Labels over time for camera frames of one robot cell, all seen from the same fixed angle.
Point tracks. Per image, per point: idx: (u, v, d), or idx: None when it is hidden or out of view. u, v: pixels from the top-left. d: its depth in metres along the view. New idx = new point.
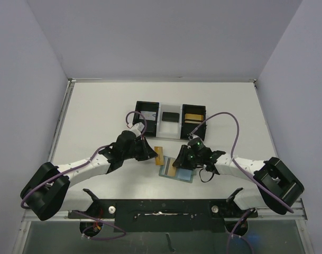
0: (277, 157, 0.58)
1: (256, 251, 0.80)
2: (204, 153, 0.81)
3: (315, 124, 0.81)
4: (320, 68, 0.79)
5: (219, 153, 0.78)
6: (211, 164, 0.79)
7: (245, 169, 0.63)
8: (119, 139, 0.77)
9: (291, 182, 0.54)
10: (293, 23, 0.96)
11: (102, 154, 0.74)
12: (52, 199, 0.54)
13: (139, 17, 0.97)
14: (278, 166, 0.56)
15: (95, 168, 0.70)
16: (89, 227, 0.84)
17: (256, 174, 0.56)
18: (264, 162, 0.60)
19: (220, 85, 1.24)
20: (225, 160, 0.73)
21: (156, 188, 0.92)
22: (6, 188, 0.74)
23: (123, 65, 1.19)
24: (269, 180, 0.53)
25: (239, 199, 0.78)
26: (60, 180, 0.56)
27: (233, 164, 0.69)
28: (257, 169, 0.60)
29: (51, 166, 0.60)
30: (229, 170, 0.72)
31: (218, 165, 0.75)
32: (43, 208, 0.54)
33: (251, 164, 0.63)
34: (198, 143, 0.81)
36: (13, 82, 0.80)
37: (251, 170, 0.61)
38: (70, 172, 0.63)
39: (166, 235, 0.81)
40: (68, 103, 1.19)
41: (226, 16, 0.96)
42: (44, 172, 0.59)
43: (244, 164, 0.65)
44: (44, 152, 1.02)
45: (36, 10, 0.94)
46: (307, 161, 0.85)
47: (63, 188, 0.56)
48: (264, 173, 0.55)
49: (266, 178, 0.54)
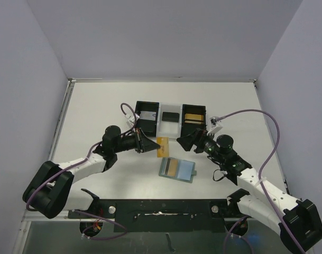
0: (312, 201, 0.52)
1: (256, 251, 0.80)
2: (229, 159, 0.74)
3: (315, 125, 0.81)
4: (319, 69, 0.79)
5: (244, 164, 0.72)
6: (231, 172, 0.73)
7: (273, 200, 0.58)
8: (103, 138, 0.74)
9: (315, 228, 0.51)
10: (293, 23, 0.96)
11: (96, 153, 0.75)
12: (57, 195, 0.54)
13: (139, 17, 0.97)
14: (311, 212, 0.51)
15: (93, 165, 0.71)
16: (90, 228, 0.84)
17: (285, 214, 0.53)
18: (297, 202, 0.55)
19: (220, 85, 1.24)
20: (250, 178, 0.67)
21: (156, 188, 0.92)
22: (5, 188, 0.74)
23: (123, 65, 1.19)
24: (297, 225, 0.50)
25: (245, 206, 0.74)
26: (63, 175, 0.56)
27: (259, 187, 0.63)
28: (287, 208, 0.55)
29: (51, 164, 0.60)
30: (251, 189, 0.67)
31: (240, 179, 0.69)
32: (49, 206, 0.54)
33: (281, 198, 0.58)
34: (229, 146, 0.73)
36: (14, 82, 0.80)
37: (280, 206, 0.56)
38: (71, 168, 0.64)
39: (166, 235, 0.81)
40: (68, 103, 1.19)
41: (226, 16, 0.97)
42: (46, 169, 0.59)
43: (274, 194, 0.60)
44: (44, 152, 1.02)
45: (36, 10, 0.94)
46: (307, 162, 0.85)
47: (67, 183, 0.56)
48: (294, 215, 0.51)
49: (295, 222, 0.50)
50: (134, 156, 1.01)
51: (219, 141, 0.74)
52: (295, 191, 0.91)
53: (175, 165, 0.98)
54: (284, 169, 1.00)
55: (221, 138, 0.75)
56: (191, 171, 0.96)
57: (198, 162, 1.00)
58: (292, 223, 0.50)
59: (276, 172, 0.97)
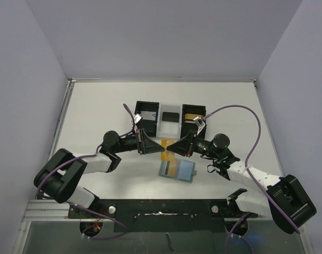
0: (293, 176, 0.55)
1: (256, 251, 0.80)
2: (221, 156, 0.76)
3: (315, 124, 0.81)
4: (319, 69, 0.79)
5: (233, 159, 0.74)
6: (222, 169, 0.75)
7: (258, 181, 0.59)
8: (102, 144, 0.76)
9: (304, 202, 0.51)
10: (294, 23, 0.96)
11: (103, 153, 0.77)
12: (69, 179, 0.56)
13: (139, 17, 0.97)
14: (294, 186, 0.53)
15: (101, 162, 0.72)
16: (89, 228, 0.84)
17: (269, 189, 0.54)
18: (280, 178, 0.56)
19: (220, 85, 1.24)
20: (238, 168, 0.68)
21: (156, 188, 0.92)
22: (5, 187, 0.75)
23: (123, 65, 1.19)
24: (282, 197, 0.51)
25: (242, 201, 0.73)
26: (77, 162, 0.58)
27: (246, 173, 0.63)
28: (270, 184, 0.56)
29: (65, 152, 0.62)
30: (240, 178, 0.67)
31: (229, 172, 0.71)
32: (61, 190, 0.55)
33: (265, 178, 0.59)
34: (225, 146, 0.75)
36: (13, 82, 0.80)
37: (264, 184, 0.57)
38: (84, 158, 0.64)
39: (166, 235, 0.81)
40: (68, 103, 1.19)
41: (226, 16, 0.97)
42: (62, 155, 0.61)
43: (258, 176, 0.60)
44: (44, 152, 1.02)
45: (36, 10, 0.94)
46: (307, 161, 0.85)
47: (81, 170, 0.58)
48: (277, 189, 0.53)
49: (278, 194, 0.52)
50: (134, 157, 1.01)
51: (217, 141, 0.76)
52: None
53: (175, 165, 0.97)
54: (284, 169, 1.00)
55: (218, 139, 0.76)
56: (192, 171, 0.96)
57: (198, 162, 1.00)
58: (275, 196, 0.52)
59: (276, 172, 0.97)
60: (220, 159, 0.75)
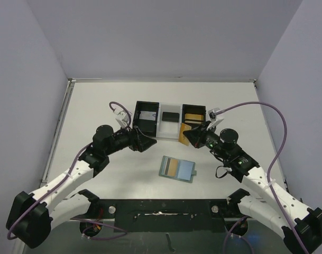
0: None
1: (256, 251, 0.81)
2: (233, 155, 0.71)
3: (315, 125, 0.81)
4: (319, 69, 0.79)
5: (250, 162, 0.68)
6: (235, 169, 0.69)
7: (284, 207, 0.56)
8: (94, 138, 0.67)
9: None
10: (294, 23, 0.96)
11: (82, 160, 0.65)
12: (33, 230, 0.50)
13: (139, 17, 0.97)
14: (321, 220, 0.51)
15: (76, 180, 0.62)
16: (89, 228, 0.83)
17: (297, 224, 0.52)
18: (308, 211, 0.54)
19: (220, 85, 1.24)
20: (258, 180, 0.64)
21: (157, 188, 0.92)
22: (5, 188, 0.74)
23: (123, 65, 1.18)
24: (308, 235, 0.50)
25: (246, 207, 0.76)
26: (37, 209, 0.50)
27: (268, 191, 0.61)
28: (298, 217, 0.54)
29: (26, 196, 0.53)
30: (259, 190, 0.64)
31: (246, 178, 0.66)
32: (27, 240, 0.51)
33: (292, 205, 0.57)
34: (234, 142, 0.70)
36: (13, 81, 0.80)
37: (291, 214, 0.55)
38: (47, 196, 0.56)
39: (166, 235, 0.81)
40: (68, 103, 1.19)
41: (226, 17, 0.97)
42: (20, 202, 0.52)
43: (284, 200, 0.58)
44: (44, 152, 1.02)
45: (36, 10, 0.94)
46: (307, 161, 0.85)
47: (43, 217, 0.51)
48: (305, 225, 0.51)
49: (306, 233, 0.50)
50: (134, 157, 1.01)
51: (223, 135, 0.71)
52: (295, 191, 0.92)
53: (175, 165, 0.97)
54: (284, 169, 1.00)
55: (225, 133, 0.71)
56: (191, 171, 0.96)
57: (198, 162, 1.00)
58: (304, 233, 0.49)
59: (276, 172, 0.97)
60: (229, 155, 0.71)
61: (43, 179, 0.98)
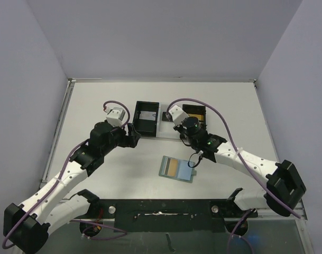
0: (289, 161, 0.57)
1: (256, 251, 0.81)
2: (201, 137, 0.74)
3: (315, 124, 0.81)
4: (319, 69, 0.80)
5: (218, 140, 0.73)
6: (206, 150, 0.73)
7: (254, 169, 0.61)
8: (92, 134, 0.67)
9: (297, 186, 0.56)
10: (294, 23, 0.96)
11: (73, 162, 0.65)
12: (29, 241, 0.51)
13: (139, 17, 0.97)
14: (290, 171, 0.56)
15: (67, 184, 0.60)
16: (90, 228, 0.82)
17: (268, 179, 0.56)
18: (277, 165, 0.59)
19: (220, 85, 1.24)
20: (228, 152, 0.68)
21: (156, 188, 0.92)
22: (5, 188, 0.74)
23: (123, 65, 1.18)
24: (282, 187, 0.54)
25: (240, 200, 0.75)
26: (28, 221, 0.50)
27: (238, 159, 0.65)
28: (269, 172, 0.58)
29: (16, 207, 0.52)
30: (231, 162, 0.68)
31: (216, 155, 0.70)
32: (26, 249, 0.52)
33: (261, 164, 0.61)
34: (196, 125, 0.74)
36: (13, 82, 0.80)
37: (262, 172, 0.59)
38: (37, 207, 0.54)
39: (166, 235, 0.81)
40: (68, 103, 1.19)
41: (226, 17, 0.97)
42: (9, 215, 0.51)
43: (253, 162, 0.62)
44: (44, 152, 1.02)
45: (36, 10, 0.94)
46: (306, 161, 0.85)
47: (35, 227, 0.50)
48: (277, 179, 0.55)
49: (278, 185, 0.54)
50: (134, 157, 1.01)
51: (185, 123, 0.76)
52: None
53: (175, 165, 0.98)
54: None
55: (188, 120, 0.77)
56: (191, 171, 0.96)
57: (198, 162, 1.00)
58: (276, 186, 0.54)
59: None
60: (196, 137, 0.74)
61: (43, 179, 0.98)
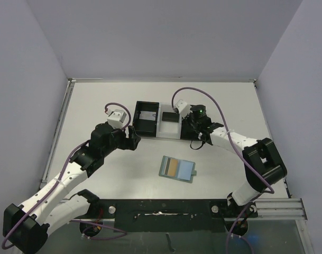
0: (269, 140, 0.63)
1: (256, 251, 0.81)
2: (203, 123, 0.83)
3: (314, 124, 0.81)
4: (318, 68, 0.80)
5: (218, 126, 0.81)
6: (205, 134, 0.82)
7: (237, 143, 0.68)
8: (93, 135, 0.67)
9: (277, 165, 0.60)
10: (294, 22, 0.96)
11: (74, 162, 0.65)
12: (28, 242, 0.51)
13: (139, 18, 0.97)
14: (269, 147, 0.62)
15: (68, 184, 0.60)
16: (90, 228, 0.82)
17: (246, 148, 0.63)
18: (257, 141, 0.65)
19: (220, 85, 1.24)
20: (220, 133, 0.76)
21: (156, 188, 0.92)
22: (5, 188, 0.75)
23: (123, 65, 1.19)
24: (255, 157, 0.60)
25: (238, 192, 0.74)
26: (28, 223, 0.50)
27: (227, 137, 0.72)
28: (247, 144, 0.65)
29: (16, 209, 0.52)
30: (221, 142, 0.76)
31: (211, 136, 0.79)
32: (26, 250, 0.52)
33: (244, 140, 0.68)
34: (201, 111, 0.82)
36: (14, 82, 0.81)
37: (241, 146, 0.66)
38: (36, 208, 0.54)
39: (166, 235, 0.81)
40: (68, 103, 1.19)
41: (226, 16, 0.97)
42: (9, 216, 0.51)
43: (238, 138, 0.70)
44: (44, 152, 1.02)
45: (36, 10, 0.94)
46: (306, 161, 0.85)
47: (35, 228, 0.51)
48: (252, 149, 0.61)
49: (253, 154, 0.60)
50: (133, 156, 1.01)
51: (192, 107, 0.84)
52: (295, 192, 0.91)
53: (175, 165, 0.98)
54: None
55: (194, 106, 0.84)
56: (191, 171, 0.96)
57: (198, 162, 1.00)
58: (250, 155, 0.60)
59: None
60: (198, 123, 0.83)
61: (43, 179, 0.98)
